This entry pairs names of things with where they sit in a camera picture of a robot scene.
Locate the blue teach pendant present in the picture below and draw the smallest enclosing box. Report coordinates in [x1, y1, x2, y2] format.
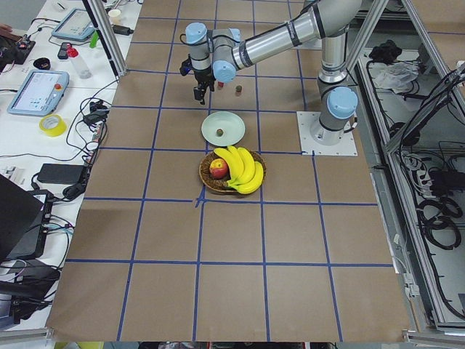
[7, 70, 70, 117]
[52, 8, 94, 42]

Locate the light green plate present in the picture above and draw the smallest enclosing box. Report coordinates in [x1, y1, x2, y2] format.
[201, 111, 246, 147]

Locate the green marker bottle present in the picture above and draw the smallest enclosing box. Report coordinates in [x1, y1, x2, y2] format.
[89, 31, 100, 49]

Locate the blue teach pendant far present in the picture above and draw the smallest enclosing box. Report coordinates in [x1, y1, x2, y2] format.
[52, 8, 94, 42]

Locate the black laptop computer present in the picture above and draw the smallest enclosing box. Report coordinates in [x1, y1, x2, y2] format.
[1, 176, 52, 262]

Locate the woven wicker basket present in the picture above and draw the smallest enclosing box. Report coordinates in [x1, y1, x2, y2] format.
[198, 150, 268, 195]

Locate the yellow banana bunch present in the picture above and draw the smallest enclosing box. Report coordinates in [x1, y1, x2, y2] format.
[214, 145, 265, 195]

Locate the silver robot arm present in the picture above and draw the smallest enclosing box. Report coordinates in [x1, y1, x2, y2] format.
[179, 1, 362, 133]

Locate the aluminium frame post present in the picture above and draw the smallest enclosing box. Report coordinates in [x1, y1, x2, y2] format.
[82, 0, 127, 78]

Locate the blue teach pendant near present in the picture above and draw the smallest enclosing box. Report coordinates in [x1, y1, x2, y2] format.
[7, 70, 70, 117]

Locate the white paper cup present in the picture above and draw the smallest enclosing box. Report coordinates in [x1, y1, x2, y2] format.
[108, 9, 122, 25]

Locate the yellow tape roll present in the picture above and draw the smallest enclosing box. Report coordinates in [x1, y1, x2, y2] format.
[39, 114, 67, 137]

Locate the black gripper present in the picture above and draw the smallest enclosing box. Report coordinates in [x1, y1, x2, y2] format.
[193, 67, 214, 105]

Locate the red apple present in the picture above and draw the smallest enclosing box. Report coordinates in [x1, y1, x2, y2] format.
[209, 158, 229, 180]

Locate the black power adapter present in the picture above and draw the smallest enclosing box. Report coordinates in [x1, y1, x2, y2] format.
[37, 164, 85, 185]

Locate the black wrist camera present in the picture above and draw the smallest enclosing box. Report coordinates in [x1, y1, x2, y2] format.
[179, 59, 193, 76]

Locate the clear plastic bottle red cap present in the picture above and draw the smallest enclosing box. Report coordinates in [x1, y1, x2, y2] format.
[66, 44, 92, 79]

